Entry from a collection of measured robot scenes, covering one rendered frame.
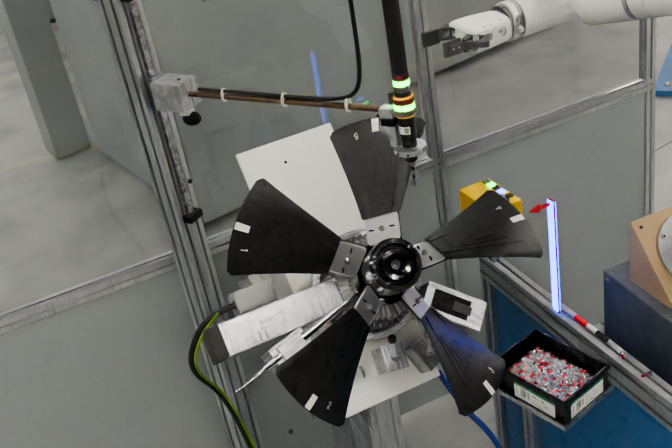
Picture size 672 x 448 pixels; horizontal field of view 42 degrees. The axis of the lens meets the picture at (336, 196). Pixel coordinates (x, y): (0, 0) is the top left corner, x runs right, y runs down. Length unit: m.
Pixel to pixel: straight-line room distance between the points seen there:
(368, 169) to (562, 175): 1.25
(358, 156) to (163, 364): 1.03
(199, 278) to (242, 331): 0.49
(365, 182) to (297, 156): 0.27
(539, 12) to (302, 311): 0.83
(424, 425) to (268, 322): 1.40
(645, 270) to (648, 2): 0.77
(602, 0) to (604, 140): 1.47
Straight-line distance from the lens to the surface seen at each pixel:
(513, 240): 2.03
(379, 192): 1.99
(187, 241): 2.38
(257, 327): 1.99
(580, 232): 3.31
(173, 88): 2.12
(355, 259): 1.94
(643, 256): 2.23
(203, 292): 2.47
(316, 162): 2.22
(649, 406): 2.17
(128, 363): 2.71
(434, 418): 3.30
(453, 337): 1.99
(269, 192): 1.89
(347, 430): 2.61
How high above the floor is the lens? 2.27
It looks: 29 degrees down
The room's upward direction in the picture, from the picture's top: 11 degrees counter-clockwise
